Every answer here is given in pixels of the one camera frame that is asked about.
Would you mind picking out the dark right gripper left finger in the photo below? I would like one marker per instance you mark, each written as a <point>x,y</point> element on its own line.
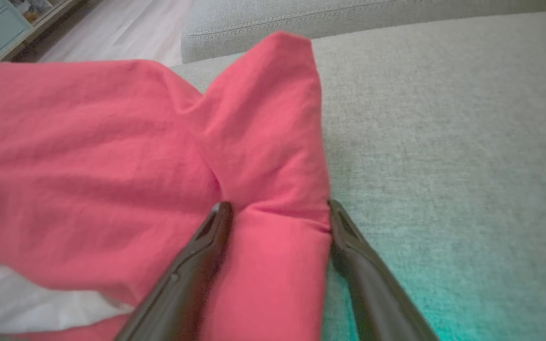
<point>187,284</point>

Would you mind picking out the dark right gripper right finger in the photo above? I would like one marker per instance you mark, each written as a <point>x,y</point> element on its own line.
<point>372,293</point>

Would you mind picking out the red Bulls 23 jersey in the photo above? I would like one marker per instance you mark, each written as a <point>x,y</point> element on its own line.
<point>112,166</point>

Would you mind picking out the large grey fabric sofa seat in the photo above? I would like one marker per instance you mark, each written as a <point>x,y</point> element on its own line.
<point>443,166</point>

